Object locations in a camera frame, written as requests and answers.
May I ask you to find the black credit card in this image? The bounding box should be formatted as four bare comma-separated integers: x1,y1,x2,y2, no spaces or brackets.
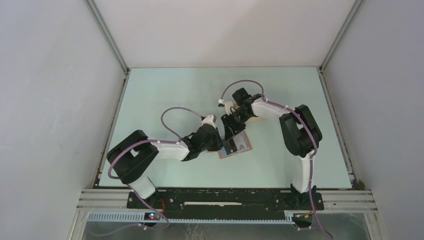
223,137,238,155

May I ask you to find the white slotted cable duct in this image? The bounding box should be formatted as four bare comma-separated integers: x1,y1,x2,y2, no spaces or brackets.
86,211,294,224

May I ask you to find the beige oval tray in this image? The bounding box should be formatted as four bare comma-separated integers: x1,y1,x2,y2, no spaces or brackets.
247,116,267,122

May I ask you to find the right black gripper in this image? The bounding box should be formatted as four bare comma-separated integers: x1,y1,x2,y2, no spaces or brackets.
220,109,252,142

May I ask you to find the orange leather card holder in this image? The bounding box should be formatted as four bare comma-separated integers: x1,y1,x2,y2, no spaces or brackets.
216,131,253,159

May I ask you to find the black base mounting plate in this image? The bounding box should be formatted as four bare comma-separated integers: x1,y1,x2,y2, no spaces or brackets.
146,187,325,221

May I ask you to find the aluminium frame rail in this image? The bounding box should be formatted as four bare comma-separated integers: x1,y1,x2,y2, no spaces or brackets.
76,189,378,213

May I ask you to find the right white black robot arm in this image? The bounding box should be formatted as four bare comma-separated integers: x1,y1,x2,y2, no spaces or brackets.
218,97,323,209

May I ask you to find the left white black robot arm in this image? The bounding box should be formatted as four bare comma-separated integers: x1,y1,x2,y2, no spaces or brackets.
106,123,224,208

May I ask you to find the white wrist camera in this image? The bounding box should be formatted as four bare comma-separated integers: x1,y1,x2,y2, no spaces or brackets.
201,114,217,128
218,99,236,115

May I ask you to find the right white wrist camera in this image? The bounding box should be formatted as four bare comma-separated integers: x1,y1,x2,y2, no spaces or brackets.
218,99,236,115

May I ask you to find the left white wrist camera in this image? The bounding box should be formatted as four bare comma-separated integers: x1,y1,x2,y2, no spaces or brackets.
201,114,217,128

